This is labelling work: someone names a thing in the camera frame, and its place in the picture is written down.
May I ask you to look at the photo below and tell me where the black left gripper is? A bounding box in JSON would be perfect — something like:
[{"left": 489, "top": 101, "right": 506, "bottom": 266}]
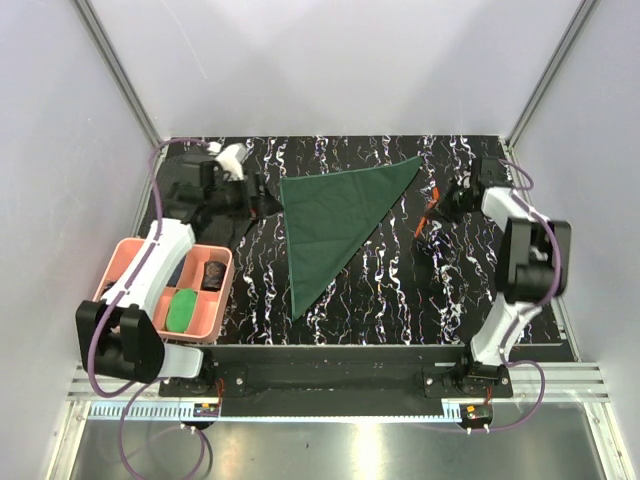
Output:
[{"left": 206, "top": 171, "right": 285, "bottom": 221}]

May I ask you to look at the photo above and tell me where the orange plastic fork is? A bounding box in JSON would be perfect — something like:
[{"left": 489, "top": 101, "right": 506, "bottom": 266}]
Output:
[{"left": 414, "top": 187, "right": 440, "bottom": 239}]

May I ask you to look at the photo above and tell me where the green cloth napkin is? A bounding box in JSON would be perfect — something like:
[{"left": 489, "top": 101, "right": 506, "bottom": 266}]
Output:
[{"left": 280, "top": 157, "right": 422, "bottom": 321}]

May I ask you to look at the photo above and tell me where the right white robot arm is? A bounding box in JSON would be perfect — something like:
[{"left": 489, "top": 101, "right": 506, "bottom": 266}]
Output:
[{"left": 425, "top": 178, "right": 572, "bottom": 397}]

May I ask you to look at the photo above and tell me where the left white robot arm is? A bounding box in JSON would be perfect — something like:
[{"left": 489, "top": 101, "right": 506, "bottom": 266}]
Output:
[{"left": 75, "top": 141, "right": 282, "bottom": 398}]

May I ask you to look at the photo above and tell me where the dark brown rolled cloth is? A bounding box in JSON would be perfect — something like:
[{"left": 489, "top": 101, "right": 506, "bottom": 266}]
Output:
[{"left": 200, "top": 260, "right": 227, "bottom": 292}]

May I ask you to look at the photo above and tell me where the dark pinstriped shirt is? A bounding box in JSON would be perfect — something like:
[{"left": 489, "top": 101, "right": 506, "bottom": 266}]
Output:
[{"left": 158, "top": 153, "right": 260, "bottom": 247}]

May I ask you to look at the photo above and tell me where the navy folded cloth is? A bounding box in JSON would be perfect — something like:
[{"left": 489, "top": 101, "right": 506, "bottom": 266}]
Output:
[{"left": 166, "top": 258, "right": 185, "bottom": 288}]

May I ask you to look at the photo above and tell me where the pink compartment tray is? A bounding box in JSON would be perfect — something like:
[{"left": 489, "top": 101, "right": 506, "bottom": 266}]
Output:
[{"left": 93, "top": 238, "right": 234, "bottom": 344}]

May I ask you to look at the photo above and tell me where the green rolled cloth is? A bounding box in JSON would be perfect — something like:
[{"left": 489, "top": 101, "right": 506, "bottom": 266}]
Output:
[{"left": 165, "top": 289, "right": 197, "bottom": 333}]

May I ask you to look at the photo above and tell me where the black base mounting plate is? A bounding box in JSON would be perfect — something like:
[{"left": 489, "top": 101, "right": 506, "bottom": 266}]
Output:
[{"left": 159, "top": 345, "right": 513, "bottom": 420}]

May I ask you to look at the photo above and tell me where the aluminium frame rail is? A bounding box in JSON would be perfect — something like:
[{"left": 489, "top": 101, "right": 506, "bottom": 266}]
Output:
[{"left": 67, "top": 363, "right": 612, "bottom": 403}]

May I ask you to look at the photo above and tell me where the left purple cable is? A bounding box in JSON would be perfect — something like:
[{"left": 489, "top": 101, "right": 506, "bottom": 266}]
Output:
[{"left": 87, "top": 138, "right": 224, "bottom": 479}]

